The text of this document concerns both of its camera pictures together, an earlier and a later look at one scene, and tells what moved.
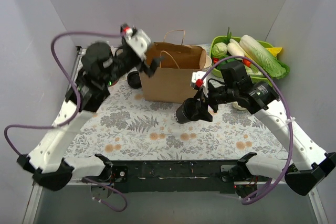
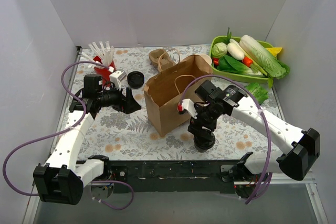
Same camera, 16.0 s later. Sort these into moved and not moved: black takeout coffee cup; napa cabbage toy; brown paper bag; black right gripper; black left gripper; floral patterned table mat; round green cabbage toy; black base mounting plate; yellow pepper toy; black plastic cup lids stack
Moved: black takeout coffee cup; black left gripper; brown paper bag; black right gripper
Not moved: napa cabbage toy; yellow pepper toy; black plastic cup lids stack; floral patterned table mat; black base mounting plate; round green cabbage toy
